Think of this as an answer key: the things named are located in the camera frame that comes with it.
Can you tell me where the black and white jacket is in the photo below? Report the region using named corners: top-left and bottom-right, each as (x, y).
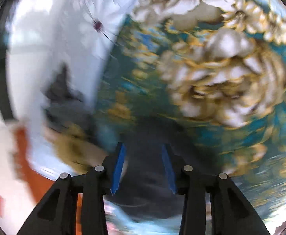
top-left (108, 117), bottom-right (221, 221)

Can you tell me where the mustard yellow knit garment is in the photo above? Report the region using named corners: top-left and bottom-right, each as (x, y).
top-left (44, 124), bottom-right (108, 174)

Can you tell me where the teal floral blanket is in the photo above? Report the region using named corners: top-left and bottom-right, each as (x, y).
top-left (96, 0), bottom-right (286, 234)

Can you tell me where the light blue floral quilt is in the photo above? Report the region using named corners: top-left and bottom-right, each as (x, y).
top-left (6, 0), bottom-right (135, 180)

